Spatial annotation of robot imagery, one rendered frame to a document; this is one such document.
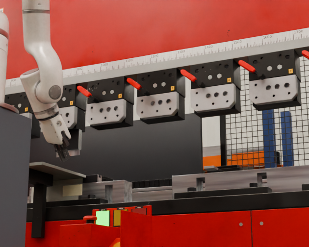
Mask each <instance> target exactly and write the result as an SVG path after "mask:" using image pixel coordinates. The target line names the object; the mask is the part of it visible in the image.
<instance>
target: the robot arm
mask: <svg viewBox="0 0 309 247"><path fill-rule="evenodd" d="M22 14H23V35H24V47H25V50H26V51H27V52H28V53H29V54H31V55H32V56H33V57H34V59H35V60H36V62H37V65H38V68H36V69H32V70H29V71H27V72H25V73H23V74H22V75H21V76H20V80H21V82H22V85H23V87H24V90H25V92H26V95H27V97H28V100H29V102H30V105H31V107H32V110H33V112H34V115H35V117H36V118H37V119H38V121H39V123H40V126H41V129H42V132H43V134H44V137H45V139H46V141H47V142H48V143H50V144H51V145H53V146H54V148H55V150H56V151H57V153H58V155H59V158H60V160H61V161H63V162H65V161H66V160H68V159H70V155H69V153H68V150H67V146H68V145H69V142H68V140H69V139H71V135H70V133H69V131H68V128H67V126H66V124H65V122H64V120H63V119H62V117H61V115H60V114H59V108H58V105H57V102H58V101H59V100H60V99H61V97H62V93H63V72H62V66H61V62H60V59H59V57H58V55H57V53H56V52H55V50H54V49H53V47H52V45H51V35H50V0H22ZM8 40H9V21H8V18H7V16H6V15H5V14H4V13H3V12H2V11H0V107H2V108H5V109H7V110H10V111H12V112H15V113H18V114H19V111H18V109H17V108H15V107H14V106H12V105H10V104H7V103H4V98H5V83H6V68H7V54H8Z"/></svg>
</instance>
